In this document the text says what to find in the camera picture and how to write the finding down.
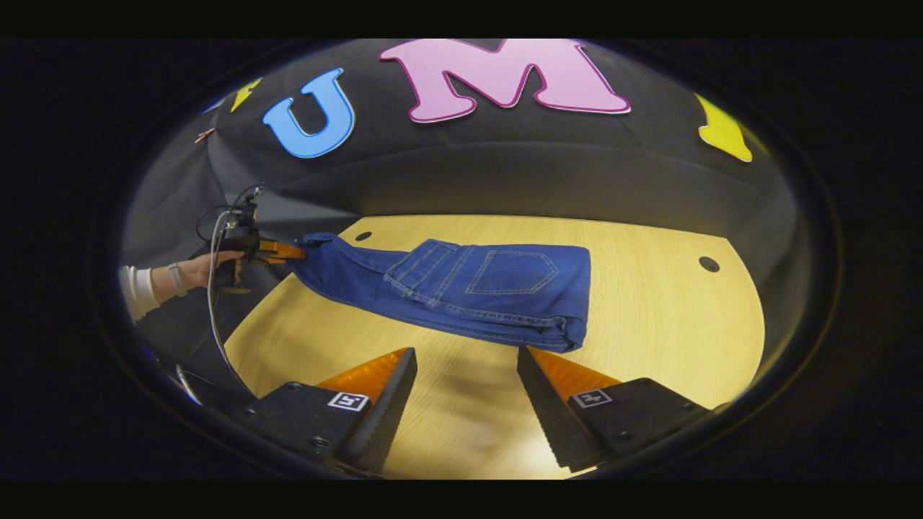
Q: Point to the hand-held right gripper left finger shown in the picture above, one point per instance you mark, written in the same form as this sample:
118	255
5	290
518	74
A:
382	418

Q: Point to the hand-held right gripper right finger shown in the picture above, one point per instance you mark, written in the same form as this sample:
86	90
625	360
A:
551	418

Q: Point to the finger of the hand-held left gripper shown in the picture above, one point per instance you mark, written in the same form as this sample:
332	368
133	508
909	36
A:
281	250

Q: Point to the blue denim jeans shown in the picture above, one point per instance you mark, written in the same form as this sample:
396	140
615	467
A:
505	288

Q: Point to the grey wristband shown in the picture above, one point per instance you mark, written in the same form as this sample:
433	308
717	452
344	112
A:
177	280

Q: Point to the copper cloth clip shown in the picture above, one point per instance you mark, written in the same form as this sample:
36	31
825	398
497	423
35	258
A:
205	135

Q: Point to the black backdrop cloth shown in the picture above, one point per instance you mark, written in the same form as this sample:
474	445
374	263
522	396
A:
505	166

